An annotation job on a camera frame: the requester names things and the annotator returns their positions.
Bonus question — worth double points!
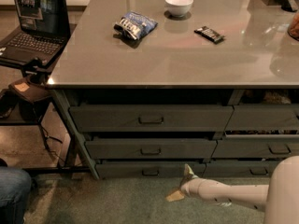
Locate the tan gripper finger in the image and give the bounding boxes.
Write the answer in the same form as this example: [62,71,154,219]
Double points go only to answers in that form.
[184,164,196,180]
[165,189,185,202]

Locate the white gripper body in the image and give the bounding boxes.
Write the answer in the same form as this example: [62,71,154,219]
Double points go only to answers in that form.
[179,175,203,198]

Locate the grey drawer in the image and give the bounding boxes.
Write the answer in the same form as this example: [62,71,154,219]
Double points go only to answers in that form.
[85,138,217,159]
[203,161,278,178]
[212,134,299,159]
[69,105,233,132]
[94,161,206,178]
[226,104,299,131]

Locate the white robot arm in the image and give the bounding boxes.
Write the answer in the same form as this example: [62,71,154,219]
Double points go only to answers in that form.
[165,156,299,224]

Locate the black open laptop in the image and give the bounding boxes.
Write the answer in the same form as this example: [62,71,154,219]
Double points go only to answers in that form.
[0,0,71,67]

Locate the black candy bar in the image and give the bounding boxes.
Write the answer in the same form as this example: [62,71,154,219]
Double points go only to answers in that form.
[194,26,224,44]

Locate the blue chip bag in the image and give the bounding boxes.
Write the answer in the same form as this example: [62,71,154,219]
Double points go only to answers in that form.
[114,11,158,41]

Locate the person leg in jeans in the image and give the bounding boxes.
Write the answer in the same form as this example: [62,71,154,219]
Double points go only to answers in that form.
[0,159,31,224]

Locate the white ceramic bowl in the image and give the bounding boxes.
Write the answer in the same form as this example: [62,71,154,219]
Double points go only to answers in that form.
[165,0,193,17]

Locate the black laptop stand cart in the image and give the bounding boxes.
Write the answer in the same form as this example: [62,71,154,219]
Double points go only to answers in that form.
[0,23,92,175]

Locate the orange jar at edge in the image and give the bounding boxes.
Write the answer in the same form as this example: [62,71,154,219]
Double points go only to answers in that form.
[288,12,299,40]

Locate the black box with note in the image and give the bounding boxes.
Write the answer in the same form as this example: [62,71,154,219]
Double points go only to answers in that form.
[8,76,50,104]

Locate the grey cabinet frame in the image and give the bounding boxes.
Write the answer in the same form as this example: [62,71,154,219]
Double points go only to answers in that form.
[50,89,246,181]

